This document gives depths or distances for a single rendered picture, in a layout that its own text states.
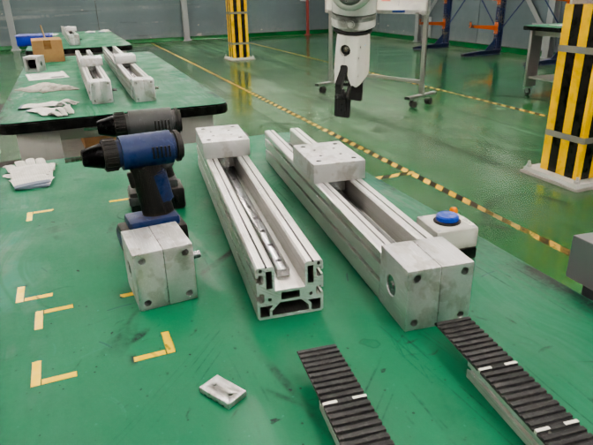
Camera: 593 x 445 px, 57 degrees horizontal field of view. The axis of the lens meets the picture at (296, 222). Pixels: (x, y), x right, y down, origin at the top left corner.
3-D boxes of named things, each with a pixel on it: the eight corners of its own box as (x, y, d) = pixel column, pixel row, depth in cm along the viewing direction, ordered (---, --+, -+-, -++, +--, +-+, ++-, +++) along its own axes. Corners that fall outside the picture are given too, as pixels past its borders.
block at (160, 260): (213, 294, 88) (207, 239, 84) (140, 312, 83) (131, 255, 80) (195, 267, 96) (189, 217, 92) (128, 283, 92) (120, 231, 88)
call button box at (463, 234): (476, 258, 97) (479, 225, 95) (426, 266, 95) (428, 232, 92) (452, 239, 104) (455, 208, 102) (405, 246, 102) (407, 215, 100)
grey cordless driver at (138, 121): (191, 207, 123) (181, 109, 115) (99, 220, 117) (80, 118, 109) (186, 196, 130) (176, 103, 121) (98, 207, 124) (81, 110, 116)
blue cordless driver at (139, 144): (196, 246, 104) (184, 132, 96) (86, 270, 96) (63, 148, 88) (184, 232, 111) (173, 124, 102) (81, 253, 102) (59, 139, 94)
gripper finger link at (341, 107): (347, 90, 105) (345, 123, 109) (351, 85, 107) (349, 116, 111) (331, 88, 106) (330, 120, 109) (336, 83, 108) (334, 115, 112)
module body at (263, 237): (323, 309, 83) (323, 259, 79) (258, 320, 80) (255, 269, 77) (234, 162, 154) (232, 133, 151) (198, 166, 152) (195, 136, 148)
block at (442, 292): (483, 317, 80) (490, 259, 76) (404, 332, 77) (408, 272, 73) (450, 288, 88) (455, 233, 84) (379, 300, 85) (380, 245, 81)
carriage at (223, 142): (251, 166, 131) (249, 138, 129) (205, 170, 129) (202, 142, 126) (239, 149, 146) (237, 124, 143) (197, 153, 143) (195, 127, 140)
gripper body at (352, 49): (365, 32, 100) (361, 91, 106) (379, 18, 108) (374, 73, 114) (326, 27, 102) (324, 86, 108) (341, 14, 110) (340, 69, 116)
